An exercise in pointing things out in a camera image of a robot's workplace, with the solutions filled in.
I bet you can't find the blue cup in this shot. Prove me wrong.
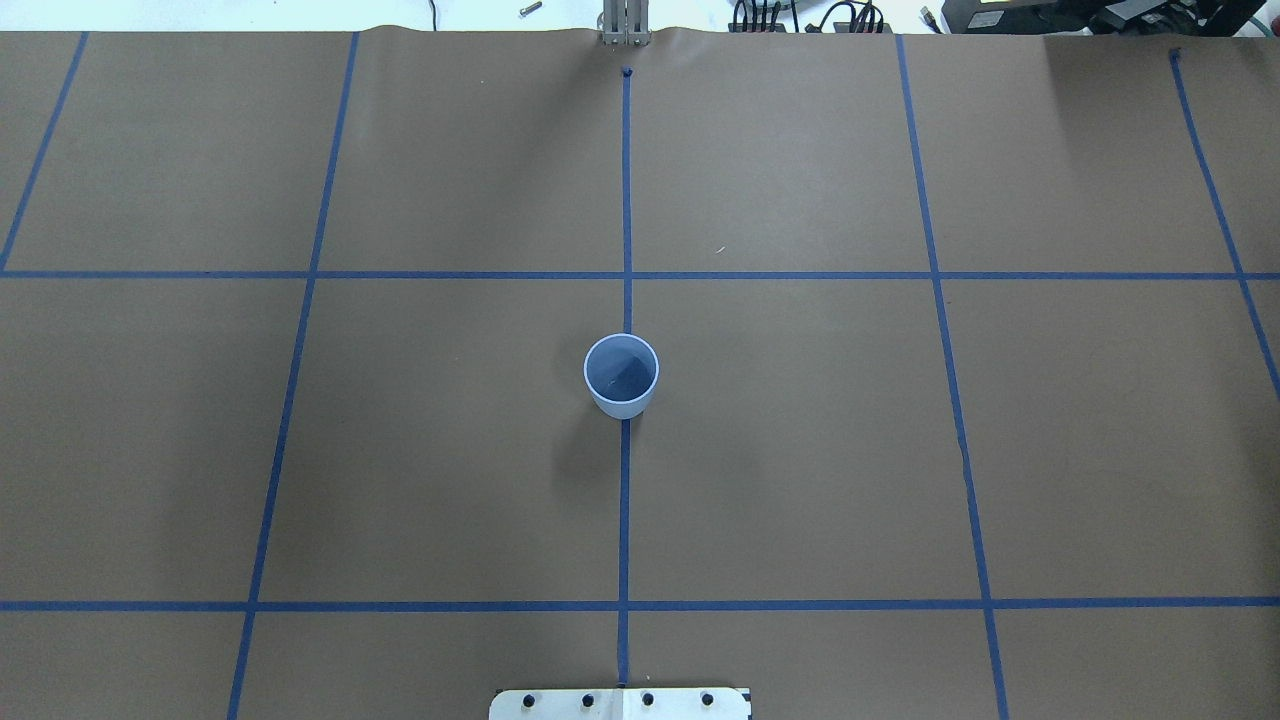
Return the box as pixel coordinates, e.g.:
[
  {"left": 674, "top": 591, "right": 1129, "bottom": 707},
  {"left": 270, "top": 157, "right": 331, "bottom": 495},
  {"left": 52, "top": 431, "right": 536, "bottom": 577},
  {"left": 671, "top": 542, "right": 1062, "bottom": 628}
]
[{"left": 582, "top": 333, "right": 660, "bottom": 421}]

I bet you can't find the aluminium frame post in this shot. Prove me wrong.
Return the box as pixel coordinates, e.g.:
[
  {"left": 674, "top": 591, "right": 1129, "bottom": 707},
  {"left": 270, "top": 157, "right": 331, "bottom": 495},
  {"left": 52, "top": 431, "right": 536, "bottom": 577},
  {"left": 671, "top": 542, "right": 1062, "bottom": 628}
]
[{"left": 598, "top": 0, "right": 652, "bottom": 47}]

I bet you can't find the white post base plate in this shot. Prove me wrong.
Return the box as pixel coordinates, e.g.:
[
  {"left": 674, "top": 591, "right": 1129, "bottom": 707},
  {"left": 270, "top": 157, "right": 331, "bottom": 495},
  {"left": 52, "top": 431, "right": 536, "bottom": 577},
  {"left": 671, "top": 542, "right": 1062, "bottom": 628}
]
[{"left": 488, "top": 687, "right": 753, "bottom": 719}]

